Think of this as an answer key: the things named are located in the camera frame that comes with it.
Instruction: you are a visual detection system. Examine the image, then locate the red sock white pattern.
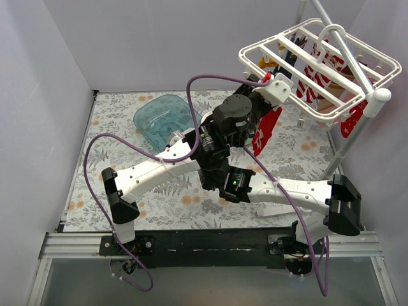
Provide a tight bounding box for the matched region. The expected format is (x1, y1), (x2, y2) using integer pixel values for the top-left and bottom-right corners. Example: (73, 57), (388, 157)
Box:
(252, 107), (282, 156)

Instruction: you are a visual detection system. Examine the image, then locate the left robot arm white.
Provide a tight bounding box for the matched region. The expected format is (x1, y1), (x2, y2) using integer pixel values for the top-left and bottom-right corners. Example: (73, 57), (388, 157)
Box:
(101, 129), (200, 255)

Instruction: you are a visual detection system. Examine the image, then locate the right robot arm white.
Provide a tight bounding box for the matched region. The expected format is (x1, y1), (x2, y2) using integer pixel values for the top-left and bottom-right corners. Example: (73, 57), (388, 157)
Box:
(196, 78), (361, 254)

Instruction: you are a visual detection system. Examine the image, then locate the white clip hanger rack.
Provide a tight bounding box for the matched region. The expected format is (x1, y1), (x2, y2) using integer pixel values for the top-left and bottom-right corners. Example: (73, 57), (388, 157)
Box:
(238, 18), (402, 128)

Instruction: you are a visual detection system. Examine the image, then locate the yellow sock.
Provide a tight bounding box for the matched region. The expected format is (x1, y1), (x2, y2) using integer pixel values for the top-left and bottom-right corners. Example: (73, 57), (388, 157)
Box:
(258, 43), (286, 69)

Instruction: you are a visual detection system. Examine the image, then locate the red white striped sock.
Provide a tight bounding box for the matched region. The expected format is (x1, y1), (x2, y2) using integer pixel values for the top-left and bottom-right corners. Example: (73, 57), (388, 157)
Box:
(296, 52), (345, 104)

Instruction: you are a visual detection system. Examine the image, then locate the dark green sock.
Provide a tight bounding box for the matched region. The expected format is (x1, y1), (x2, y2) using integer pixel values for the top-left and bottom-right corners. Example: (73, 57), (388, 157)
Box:
(273, 35), (307, 79)

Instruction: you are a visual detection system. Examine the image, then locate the floral tablecloth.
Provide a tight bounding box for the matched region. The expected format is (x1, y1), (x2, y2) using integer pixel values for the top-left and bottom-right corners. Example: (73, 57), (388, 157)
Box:
(64, 92), (335, 232)

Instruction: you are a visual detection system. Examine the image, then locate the beige brown striped sock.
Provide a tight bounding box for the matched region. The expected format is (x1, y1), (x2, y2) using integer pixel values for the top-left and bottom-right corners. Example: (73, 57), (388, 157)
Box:
(315, 68), (356, 112)

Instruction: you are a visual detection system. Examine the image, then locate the red snowflake sock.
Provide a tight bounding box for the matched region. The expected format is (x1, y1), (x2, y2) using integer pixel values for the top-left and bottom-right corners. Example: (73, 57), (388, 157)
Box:
(340, 100), (368, 138)

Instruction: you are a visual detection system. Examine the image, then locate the teal plastic basin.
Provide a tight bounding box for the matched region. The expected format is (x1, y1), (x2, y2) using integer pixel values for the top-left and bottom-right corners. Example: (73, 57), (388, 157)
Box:
(133, 94), (194, 152)

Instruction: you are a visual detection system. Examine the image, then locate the metal drying stand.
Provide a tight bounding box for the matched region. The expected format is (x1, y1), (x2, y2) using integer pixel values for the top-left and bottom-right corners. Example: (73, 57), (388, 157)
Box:
(257, 0), (392, 218)

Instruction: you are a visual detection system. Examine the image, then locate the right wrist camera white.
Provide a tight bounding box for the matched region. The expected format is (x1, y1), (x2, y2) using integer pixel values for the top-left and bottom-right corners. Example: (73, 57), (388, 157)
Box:
(252, 73), (293, 107)

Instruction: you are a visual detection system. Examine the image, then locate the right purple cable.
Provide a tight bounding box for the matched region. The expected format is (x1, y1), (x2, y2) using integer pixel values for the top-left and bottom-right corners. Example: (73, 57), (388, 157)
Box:
(186, 74), (329, 297)

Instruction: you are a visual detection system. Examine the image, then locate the purple cable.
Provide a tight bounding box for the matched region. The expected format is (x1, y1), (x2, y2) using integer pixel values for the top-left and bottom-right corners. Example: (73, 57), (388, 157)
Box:
(83, 133), (192, 293)
(186, 74), (329, 297)

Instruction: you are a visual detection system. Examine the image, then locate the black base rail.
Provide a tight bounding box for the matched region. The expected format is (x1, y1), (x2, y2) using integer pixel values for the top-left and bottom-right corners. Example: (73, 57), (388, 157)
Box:
(99, 227), (313, 275)

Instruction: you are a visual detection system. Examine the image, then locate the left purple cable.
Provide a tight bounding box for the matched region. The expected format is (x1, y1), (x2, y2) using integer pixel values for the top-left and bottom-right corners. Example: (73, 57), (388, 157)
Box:
(83, 133), (192, 293)

